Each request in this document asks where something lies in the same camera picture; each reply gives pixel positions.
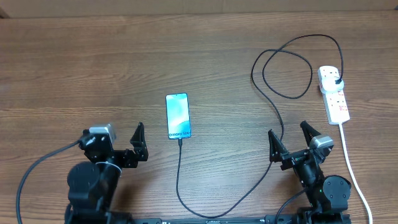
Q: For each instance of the white power strip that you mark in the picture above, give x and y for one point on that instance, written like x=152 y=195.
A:
x=335 y=103

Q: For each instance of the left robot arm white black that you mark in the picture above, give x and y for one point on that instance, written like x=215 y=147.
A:
x=92 y=184

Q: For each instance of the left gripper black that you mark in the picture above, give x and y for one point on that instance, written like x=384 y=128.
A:
x=130 y=160

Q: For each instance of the white charger plug adapter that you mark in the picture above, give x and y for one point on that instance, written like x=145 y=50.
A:
x=330 y=85

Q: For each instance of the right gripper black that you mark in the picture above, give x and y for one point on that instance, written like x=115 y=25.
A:
x=277 y=152

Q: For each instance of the cardboard board backdrop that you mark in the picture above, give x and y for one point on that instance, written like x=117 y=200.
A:
x=84 y=8

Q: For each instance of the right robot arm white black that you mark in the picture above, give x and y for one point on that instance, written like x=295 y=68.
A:
x=328 y=195

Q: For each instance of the Samsung Galaxy smartphone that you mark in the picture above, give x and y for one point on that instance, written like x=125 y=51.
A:
x=178 y=116

